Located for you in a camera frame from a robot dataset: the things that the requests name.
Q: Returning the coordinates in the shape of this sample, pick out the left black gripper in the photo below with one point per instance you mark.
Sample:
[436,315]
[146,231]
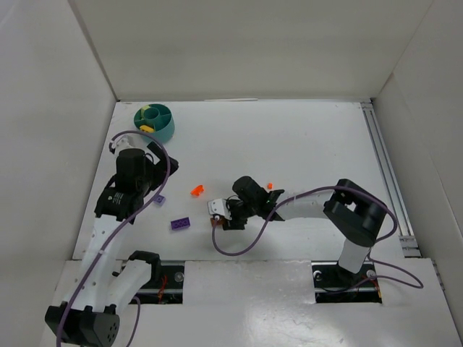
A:
[163,166]

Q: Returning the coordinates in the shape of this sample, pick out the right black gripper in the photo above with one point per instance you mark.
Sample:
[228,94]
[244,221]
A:
[231,215]

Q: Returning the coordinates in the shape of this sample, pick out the small purple square lego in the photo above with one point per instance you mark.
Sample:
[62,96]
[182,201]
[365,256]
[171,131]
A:
[159,200]

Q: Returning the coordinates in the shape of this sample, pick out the brown lego plate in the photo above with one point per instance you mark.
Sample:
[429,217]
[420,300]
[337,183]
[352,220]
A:
[218,221]

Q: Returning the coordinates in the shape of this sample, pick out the yellow lego brick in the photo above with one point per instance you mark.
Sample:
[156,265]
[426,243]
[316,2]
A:
[146,128]

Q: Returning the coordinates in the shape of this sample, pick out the red orange lego piece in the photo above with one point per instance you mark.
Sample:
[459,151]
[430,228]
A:
[197,191]

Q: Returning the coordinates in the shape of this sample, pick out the purple long lego brick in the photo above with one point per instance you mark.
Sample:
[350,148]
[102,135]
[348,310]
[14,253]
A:
[180,224]

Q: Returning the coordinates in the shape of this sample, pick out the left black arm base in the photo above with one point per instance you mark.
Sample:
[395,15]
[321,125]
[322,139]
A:
[166,282]

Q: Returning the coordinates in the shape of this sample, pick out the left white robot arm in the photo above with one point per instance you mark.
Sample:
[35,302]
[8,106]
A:
[89,315]

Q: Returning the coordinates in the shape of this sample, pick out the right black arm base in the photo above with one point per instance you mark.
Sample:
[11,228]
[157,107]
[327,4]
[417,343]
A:
[334,284]

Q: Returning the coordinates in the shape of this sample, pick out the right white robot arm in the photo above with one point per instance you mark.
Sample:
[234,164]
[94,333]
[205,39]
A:
[356,213]

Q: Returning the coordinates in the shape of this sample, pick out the teal round divided container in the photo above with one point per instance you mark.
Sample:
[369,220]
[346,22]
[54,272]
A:
[159,117]

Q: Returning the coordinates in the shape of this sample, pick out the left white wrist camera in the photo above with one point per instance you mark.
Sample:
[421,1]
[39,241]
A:
[120,144]

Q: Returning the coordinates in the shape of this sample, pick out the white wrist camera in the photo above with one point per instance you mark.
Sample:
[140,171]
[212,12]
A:
[219,208]
[120,144]

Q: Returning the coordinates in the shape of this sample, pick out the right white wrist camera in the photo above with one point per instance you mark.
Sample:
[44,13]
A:
[219,208]

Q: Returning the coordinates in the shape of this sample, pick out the aluminium rail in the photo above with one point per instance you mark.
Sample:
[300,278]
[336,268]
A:
[407,238]

